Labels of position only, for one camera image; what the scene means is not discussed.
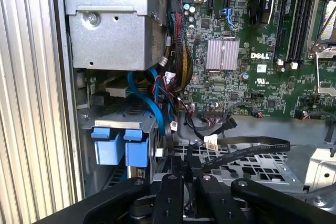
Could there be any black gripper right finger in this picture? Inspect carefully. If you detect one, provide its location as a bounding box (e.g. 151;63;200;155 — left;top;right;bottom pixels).
196;173;336;224

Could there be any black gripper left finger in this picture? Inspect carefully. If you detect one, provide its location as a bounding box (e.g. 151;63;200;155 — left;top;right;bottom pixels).
34;173;184;224

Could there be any hard disk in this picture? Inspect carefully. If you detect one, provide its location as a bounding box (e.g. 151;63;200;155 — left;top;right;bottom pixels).
123;129;150;182

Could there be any black disk wire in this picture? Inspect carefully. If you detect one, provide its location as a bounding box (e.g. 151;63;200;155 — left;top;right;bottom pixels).
183;135;291;183

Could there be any blue disk carrier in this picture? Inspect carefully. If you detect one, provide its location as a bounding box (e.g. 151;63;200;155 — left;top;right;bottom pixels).
90;126;121;166

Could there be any metal disk bay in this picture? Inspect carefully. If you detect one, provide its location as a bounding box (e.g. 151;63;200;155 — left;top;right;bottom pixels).
78;113;159;191

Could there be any perforated metal drive cage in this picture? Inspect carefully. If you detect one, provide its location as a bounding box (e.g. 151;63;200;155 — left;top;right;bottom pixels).
154;140;305;190

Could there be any green Dell motherboard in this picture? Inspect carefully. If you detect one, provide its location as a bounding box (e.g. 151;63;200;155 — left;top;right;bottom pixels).
167;0;336;121

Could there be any silver finned heatsink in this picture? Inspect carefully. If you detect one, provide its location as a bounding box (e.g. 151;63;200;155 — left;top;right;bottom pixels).
205;38;240;71

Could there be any dark grey PC case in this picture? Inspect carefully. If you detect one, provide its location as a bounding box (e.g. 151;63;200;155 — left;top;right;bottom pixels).
51;0;336;224

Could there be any metal socket cover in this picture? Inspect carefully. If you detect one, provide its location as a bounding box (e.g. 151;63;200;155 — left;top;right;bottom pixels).
316;48;336;97

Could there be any silver power supply unit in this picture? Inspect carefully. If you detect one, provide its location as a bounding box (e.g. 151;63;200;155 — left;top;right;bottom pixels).
61;0;169;71

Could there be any black Nvidia graphics card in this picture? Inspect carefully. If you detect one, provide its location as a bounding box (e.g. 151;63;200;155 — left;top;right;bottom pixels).
247;0;279;29

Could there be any CPU socket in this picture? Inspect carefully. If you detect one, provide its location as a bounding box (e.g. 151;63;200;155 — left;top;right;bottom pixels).
306;0;336;59

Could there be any locking lever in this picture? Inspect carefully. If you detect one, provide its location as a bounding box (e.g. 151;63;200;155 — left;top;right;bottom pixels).
317;6;336;42

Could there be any white wire connector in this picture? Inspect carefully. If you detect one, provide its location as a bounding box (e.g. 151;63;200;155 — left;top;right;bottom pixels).
203;134;219;150

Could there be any black power wire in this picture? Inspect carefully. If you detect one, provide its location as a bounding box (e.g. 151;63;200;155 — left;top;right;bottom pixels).
183;113;238;141

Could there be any blue flat wire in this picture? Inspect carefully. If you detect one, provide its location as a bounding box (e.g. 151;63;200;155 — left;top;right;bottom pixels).
127;67;174;156

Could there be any silver metal bracket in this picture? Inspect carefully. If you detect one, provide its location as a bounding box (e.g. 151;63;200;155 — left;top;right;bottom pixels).
304;146;336;208

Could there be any sleeved power wire bundle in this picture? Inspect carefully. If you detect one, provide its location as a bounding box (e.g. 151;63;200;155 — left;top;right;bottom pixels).
164;0;195;95

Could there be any blue board wire plug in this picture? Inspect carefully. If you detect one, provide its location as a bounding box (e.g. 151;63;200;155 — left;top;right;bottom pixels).
221;7;235;28

